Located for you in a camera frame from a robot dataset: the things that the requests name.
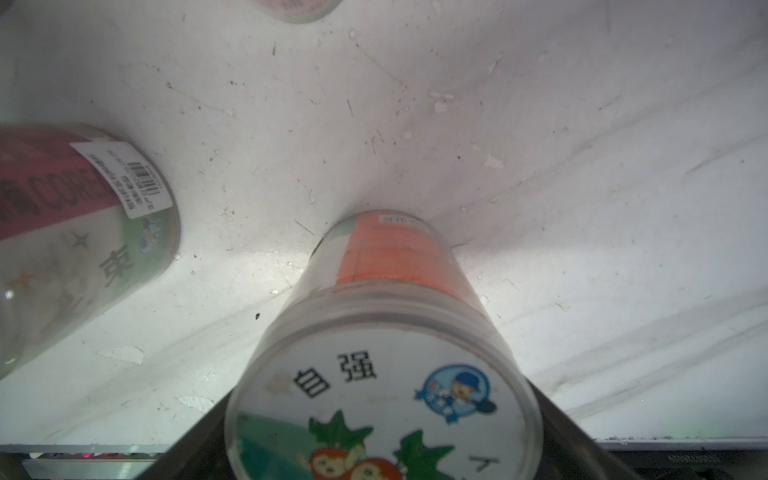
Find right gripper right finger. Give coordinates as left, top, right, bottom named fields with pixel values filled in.
left=530, top=383, right=641, bottom=480

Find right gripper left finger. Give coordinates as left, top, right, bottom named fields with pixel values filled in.
left=137, top=392, right=234, bottom=480

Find strawberry lid seed container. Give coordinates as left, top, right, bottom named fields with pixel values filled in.
left=225, top=210, right=543, bottom=479

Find pink flower lid seed container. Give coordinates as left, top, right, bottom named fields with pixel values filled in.
left=1, top=123, right=181, bottom=376

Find small red-based clear cup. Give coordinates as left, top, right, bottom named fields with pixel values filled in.
left=255, top=0, right=341, bottom=24

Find aluminium front rail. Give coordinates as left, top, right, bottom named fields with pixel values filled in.
left=1, top=443, right=767, bottom=479

